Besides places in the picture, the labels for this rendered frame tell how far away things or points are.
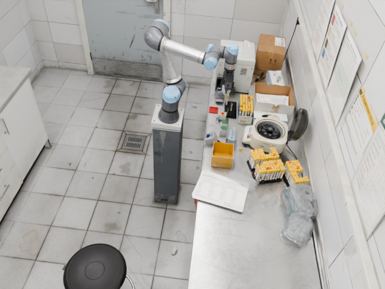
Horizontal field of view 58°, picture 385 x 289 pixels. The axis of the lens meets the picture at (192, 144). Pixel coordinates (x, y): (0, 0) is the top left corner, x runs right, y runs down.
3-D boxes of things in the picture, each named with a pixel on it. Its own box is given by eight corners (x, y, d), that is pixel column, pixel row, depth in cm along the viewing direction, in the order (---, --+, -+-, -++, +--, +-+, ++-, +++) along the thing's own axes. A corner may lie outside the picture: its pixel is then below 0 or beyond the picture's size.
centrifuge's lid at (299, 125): (301, 99, 223) (314, 103, 223) (286, 127, 241) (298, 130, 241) (300, 120, 208) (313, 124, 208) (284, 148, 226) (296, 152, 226)
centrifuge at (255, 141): (245, 125, 252) (248, 112, 243) (286, 134, 248) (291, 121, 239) (240, 148, 235) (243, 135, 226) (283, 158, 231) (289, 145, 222)
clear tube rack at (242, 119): (237, 105, 267) (239, 98, 262) (250, 107, 267) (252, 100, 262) (237, 122, 253) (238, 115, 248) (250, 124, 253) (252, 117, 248)
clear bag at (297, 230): (287, 211, 201) (294, 196, 191) (315, 225, 195) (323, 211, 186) (274, 237, 188) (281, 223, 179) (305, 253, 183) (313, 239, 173)
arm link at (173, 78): (168, 101, 246) (141, 28, 213) (174, 90, 257) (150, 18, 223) (183, 100, 242) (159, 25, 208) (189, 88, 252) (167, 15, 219)
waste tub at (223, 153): (211, 151, 231) (213, 141, 224) (231, 154, 231) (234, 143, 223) (210, 167, 222) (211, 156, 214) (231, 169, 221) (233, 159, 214)
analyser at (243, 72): (216, 70, 300) (220, 38, 279) (248, 74, 299) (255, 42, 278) (214, 92, 278) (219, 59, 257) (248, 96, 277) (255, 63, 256)
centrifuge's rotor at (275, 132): (258, 126, 244) (260, 118, 239) (280, 131, 242) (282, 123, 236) (255, 141, 233) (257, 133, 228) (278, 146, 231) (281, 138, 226)
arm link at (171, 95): (158, 109, 237) (160, 93, 227) (165, 97, 246) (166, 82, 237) (175, 113, 236) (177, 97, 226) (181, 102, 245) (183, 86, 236)
